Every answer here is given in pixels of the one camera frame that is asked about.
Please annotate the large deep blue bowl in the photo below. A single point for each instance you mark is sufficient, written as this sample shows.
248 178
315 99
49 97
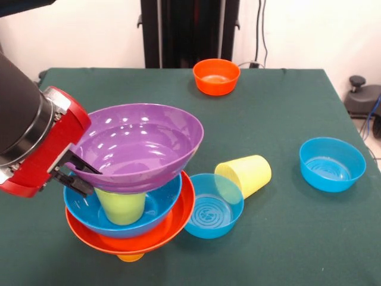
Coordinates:
160 208

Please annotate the green cup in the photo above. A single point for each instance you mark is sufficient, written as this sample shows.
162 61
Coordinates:
125 211

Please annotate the yellow cup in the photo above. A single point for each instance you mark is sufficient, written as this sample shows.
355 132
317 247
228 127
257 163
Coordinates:
253 172

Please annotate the dark green table cloth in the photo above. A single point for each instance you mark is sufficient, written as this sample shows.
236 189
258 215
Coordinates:
268 104

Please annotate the black pedestal foot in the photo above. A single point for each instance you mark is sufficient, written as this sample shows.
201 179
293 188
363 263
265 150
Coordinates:
363 101

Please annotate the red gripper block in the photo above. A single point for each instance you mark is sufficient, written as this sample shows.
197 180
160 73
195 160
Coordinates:
50 149

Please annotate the orange cup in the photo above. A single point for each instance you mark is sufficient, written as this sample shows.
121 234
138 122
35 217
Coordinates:
131 257

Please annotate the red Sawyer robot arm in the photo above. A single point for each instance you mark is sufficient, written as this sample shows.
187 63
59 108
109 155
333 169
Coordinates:
18 104

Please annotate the small red-orange bowl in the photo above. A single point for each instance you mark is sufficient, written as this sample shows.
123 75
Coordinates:
215 85

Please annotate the purple bowl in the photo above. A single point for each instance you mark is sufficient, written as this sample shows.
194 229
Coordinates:
143 149

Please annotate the large orange bowl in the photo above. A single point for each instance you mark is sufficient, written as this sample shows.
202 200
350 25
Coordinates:
178 220

